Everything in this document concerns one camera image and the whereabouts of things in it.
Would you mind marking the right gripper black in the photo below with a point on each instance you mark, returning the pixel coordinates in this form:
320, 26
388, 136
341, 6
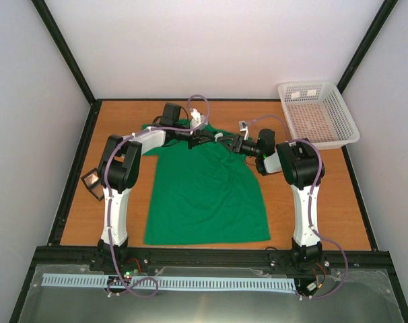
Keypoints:
235, 143

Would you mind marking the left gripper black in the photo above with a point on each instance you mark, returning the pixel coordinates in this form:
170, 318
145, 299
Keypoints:
198, 137

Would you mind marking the green t-shirt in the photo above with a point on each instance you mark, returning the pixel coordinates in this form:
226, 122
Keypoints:
204, 195

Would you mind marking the white perforated plastic basket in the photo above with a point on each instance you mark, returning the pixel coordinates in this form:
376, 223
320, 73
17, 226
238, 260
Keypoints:
316, 110

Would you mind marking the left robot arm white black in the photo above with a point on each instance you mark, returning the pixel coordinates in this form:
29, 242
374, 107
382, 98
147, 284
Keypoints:
119, 167

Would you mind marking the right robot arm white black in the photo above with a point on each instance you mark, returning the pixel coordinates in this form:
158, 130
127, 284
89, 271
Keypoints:
303, 169

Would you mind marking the black open brooch box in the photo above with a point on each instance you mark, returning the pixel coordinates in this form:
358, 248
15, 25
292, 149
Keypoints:
93, 184

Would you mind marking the small circuit board with led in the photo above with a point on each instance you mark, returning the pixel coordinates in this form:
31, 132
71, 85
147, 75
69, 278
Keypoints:
131, 270

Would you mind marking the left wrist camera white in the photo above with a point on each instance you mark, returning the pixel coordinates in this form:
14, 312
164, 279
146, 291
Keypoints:
198, 120

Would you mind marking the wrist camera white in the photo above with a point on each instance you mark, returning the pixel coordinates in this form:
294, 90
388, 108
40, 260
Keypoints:
198, 120
244, 128

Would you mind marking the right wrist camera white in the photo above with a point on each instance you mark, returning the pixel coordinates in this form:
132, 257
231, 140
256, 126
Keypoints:
244, 128

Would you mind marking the black aluminium rail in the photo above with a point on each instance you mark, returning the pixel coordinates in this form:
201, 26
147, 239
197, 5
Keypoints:
149, 260

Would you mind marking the right black frame post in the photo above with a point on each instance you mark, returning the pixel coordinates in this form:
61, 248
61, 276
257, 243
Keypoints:
379, 20

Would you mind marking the black frame post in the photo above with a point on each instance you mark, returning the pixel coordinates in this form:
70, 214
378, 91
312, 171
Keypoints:
379, 20
56, 34

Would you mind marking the left black frame post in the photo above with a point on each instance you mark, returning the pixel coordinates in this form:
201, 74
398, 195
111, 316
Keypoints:
56, 34

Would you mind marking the light blue cable duct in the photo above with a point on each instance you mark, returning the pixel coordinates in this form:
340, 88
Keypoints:
278, 285

